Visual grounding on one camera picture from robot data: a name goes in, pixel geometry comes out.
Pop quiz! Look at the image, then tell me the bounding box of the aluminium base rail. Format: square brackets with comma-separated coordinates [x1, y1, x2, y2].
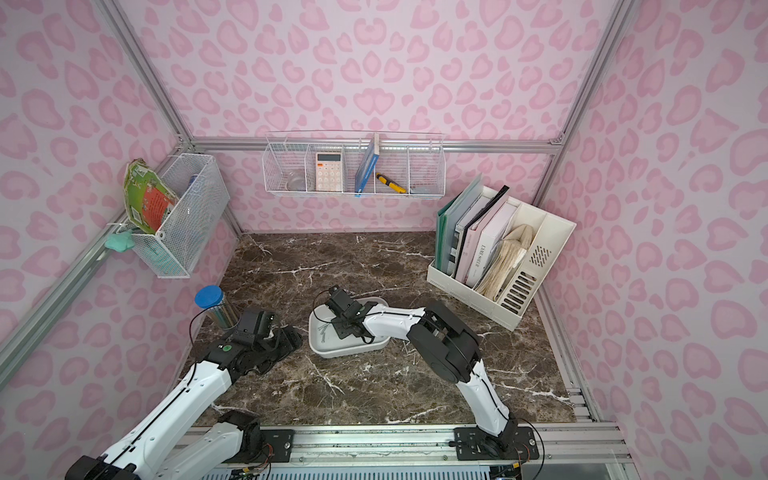
[273, 422, 631, 469]

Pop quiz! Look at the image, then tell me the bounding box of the clear tape roll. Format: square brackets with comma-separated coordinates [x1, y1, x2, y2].
[285, 170, 307, 192]

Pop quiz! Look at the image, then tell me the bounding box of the white calculator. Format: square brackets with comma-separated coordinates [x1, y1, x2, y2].
[315, 152, 343, 192]

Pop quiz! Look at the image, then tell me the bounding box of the yellow utility knife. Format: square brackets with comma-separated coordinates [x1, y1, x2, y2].
[376, 173, 407, 194]

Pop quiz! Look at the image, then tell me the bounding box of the black binder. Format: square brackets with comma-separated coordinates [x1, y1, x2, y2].
[446, 185, 509, 281]

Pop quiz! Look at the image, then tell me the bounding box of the blue lidded metal can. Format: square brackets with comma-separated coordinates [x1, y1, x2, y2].
[194, 285, 239, 330]

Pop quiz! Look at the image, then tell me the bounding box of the green red snack bag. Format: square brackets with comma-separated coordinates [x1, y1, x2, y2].
[123, 158, 179, 235]

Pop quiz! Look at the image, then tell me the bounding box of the mint green wall hook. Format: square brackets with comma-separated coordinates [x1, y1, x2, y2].
[104, 231, 135, 253]

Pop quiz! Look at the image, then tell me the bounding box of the beige paper stack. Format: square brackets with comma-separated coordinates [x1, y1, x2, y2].
[474, 224, 534, 301]

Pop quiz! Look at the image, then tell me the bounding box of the blue book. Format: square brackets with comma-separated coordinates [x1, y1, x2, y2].
[354, 132, 380, 193]

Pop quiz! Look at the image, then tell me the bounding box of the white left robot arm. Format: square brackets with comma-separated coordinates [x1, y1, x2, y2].
[65, 309, 302, 479]

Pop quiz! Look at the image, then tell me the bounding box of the white mesh wall basket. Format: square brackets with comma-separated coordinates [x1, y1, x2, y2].
[132, 153, 230, 279]

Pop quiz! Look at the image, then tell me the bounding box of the pink white binder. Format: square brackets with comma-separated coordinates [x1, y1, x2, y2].
[460, 195, 518, 288]

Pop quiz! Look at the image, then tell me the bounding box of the silver screw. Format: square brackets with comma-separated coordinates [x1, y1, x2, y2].
[317, 324, 328, 345]

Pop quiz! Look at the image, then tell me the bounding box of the white plastic storage box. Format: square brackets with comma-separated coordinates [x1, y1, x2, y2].
[309, 297, 390, 359]

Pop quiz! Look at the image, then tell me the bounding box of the beige desktop file organizer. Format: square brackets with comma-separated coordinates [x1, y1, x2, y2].
[427, 197, 576, 330]

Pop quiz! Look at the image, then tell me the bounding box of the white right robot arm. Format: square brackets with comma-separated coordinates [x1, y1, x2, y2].
[321, 285, 518, 441]

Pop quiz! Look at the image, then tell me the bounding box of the white wire wall shelf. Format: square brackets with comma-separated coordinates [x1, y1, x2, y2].
[262, 131, 447, 199]

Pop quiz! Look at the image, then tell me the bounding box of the green folder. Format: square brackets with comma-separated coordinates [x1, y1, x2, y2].
[435, 174, 484, 273]

